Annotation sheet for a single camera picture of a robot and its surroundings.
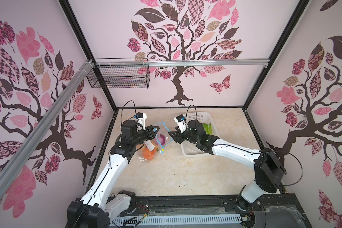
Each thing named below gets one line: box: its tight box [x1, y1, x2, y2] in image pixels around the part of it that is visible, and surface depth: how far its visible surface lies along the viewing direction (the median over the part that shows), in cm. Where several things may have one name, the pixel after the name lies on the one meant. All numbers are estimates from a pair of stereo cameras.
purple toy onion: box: [154, 133, 166, 146], surface depth 85 cm
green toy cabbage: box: [202, 123, 213, 135], surface depth 96 cm
